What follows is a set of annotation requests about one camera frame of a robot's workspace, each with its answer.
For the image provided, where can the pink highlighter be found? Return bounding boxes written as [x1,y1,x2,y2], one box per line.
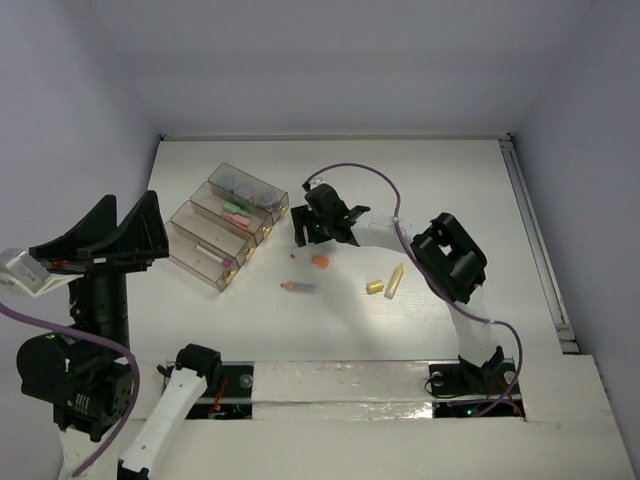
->
[221,211,244,221]

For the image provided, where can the clear highlighter orange tip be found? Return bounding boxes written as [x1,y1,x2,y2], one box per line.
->
[281,281,318,294]

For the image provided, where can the green highlighter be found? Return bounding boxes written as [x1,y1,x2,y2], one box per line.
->
[222,202,249,217]

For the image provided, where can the blue glitter jar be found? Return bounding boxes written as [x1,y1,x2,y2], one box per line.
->
[216,173,241,191]

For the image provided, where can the white pen magenta cap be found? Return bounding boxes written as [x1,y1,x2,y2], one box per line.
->
[195,245,233,268]

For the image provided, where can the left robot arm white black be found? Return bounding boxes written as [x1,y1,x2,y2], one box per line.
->
[1,190,226,479]

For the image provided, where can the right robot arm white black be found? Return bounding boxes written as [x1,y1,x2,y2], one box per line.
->
[291,184,504,392]

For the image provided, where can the orange eraser cap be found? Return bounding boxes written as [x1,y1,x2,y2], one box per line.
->
[311,255,330,268]

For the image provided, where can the clear drawer organizer top compartment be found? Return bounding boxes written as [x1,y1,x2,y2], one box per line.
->
[208,163,289,219]

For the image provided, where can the yellow cap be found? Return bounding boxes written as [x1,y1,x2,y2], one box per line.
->
[366,280,385,295]

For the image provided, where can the yellow highlighter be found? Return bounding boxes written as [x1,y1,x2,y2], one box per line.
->
[384,263,404,300]

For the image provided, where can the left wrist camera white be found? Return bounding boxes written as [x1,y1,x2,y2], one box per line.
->
[1,249,80,298]

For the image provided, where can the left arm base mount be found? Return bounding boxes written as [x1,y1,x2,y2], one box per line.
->
[186,362,254,420]

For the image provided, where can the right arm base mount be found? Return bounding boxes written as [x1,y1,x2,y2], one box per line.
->
[424,347,525,419]

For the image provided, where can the aluminium rail right edge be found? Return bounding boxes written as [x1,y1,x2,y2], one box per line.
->
[498,135,581,355]

